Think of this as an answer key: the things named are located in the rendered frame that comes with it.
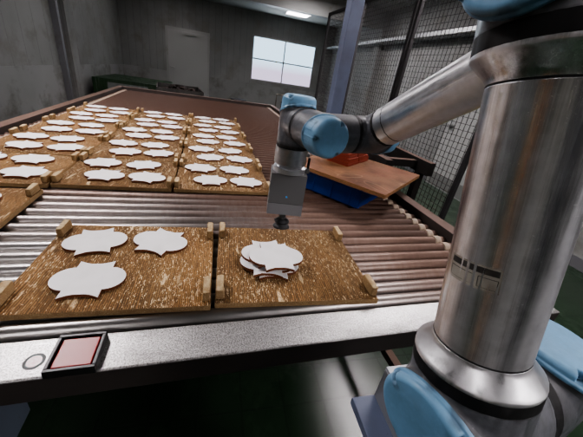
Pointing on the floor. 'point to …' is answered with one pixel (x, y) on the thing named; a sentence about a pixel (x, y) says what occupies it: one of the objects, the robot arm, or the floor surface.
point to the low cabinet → (123, 81)
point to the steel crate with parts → (179, 88)
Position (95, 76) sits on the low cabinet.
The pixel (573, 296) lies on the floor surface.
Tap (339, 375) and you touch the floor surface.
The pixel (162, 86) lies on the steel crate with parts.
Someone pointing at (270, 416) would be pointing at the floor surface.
